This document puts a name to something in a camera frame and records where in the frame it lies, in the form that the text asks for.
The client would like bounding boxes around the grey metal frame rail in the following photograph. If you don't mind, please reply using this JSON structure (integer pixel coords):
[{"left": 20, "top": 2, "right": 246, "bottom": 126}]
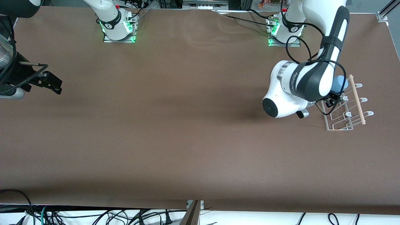
[{"left": 183, "top": 0, "right": 228, "bottom": 10}]

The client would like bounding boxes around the thin black table cable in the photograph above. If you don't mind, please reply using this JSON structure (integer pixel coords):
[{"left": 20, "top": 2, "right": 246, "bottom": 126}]
[{"left": 246, "top": 8, "right": 276, "bottom": 18}]

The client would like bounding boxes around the blue plastic cup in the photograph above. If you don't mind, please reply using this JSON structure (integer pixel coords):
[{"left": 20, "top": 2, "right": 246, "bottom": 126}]
[{"left": 331, "top": 75, "right": 349, "bottom": 93}]

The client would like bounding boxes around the black looped floor cable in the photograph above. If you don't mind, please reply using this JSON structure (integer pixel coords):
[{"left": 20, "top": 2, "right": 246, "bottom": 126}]
[{"left": 0, "top": 189, "right": 34, "bottom": 216}]

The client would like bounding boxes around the white wire cup rack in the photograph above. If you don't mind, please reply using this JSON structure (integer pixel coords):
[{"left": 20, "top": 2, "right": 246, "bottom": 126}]
[{"left": 320, "top": 74, "right": 374, "bottom": 131}]

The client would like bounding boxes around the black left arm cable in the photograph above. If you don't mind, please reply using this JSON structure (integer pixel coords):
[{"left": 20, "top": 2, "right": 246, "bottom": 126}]
[{"left": 285, "top": 19, "right": 348, "bottom": 115}]

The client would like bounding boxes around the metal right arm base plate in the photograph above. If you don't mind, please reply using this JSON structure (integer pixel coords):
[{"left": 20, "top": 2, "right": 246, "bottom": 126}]
[{"left": 103, "top": 12, "right": 137, "bottom": 43}]

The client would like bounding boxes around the aluminium frame profile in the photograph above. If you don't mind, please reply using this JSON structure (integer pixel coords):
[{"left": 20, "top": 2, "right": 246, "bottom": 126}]
[{"left": 377, "top": 0, "right": 400, "bottom": 22}]

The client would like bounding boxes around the thick black table cable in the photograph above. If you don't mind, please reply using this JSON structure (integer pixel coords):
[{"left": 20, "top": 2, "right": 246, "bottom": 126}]
[{"left": 215, "top": 11, "right": 273, "bottom": 27}]

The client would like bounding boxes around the brown table cover sheet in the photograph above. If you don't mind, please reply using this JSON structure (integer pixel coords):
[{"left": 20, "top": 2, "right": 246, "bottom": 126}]
[{"left": 0, "top": 6, "right": 400, "bottom": 216}]

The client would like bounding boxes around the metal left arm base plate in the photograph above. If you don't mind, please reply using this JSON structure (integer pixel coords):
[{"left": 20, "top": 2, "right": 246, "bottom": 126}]
[{"left": 268, "top": 16, "right": 301, "bottom": 47}]

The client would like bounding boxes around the orange background object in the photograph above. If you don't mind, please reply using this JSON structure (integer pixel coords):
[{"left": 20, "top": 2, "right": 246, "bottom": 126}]
[{"left": 259, "top": 0, "right": 282, "bottom": 8}]

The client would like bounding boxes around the black plug cable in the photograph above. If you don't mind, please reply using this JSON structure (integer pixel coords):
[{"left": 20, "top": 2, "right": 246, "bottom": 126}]
[{"left": 161, "top": 209, "right": 173, "bottom": 225}]

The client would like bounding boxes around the brown support beam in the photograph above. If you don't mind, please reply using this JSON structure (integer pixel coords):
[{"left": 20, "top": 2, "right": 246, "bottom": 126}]
[{"left": 181, "top": 200, "right": 204, "bottom": 225}]

